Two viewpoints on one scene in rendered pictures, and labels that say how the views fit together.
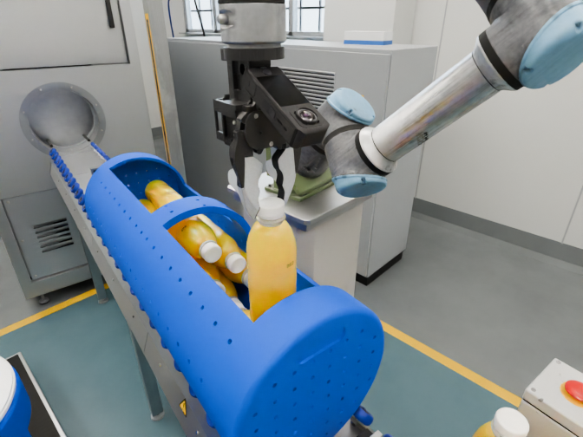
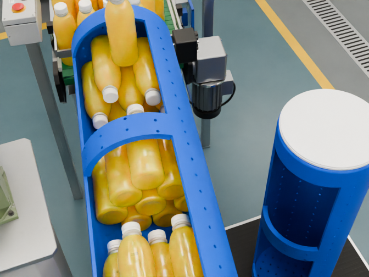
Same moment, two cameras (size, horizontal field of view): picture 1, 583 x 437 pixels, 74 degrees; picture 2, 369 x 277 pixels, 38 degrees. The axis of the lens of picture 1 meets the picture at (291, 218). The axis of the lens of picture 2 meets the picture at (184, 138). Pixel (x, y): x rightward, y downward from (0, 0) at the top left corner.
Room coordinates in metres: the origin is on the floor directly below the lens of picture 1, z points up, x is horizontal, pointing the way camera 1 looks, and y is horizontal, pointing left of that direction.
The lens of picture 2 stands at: (1.37, 0.65, 2.10)
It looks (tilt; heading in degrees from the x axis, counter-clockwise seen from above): 50 degrees down; 207
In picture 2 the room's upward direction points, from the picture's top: 2 degrees counter-clockwise
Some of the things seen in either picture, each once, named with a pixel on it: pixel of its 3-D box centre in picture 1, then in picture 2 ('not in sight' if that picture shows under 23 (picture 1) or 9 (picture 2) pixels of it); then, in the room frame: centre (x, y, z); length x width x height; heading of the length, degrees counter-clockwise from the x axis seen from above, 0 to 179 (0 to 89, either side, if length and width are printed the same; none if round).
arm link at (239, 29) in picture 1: (251, 27); not in sight; (0.49, 0.05, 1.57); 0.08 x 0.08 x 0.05
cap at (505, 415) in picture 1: (510, 424); (60, 8); (0.32, -0.29, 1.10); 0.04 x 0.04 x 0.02
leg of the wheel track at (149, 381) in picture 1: (145, 365); not in sight; (1.12, 0.60, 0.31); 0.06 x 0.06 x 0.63; 37
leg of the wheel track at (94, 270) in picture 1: (91, 259); not in sight; (1.91, 1.19, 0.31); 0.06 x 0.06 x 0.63; 37
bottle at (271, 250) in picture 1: (271, 272); (121, 28); (0.47, 0.03, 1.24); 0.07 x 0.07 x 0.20
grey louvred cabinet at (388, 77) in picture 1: (276, 142); not in sight; (2.96, 0.12, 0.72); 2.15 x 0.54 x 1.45; 46
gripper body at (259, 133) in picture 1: (253, 99); not in sight; (0.50, 0.05, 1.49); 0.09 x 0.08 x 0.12; 37
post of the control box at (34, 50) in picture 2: not in sight; (56, 125); (0.33, -0.44, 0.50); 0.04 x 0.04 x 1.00; 37
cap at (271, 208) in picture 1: (270, 207); not in sight; (0.47, 0.03, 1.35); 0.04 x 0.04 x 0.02
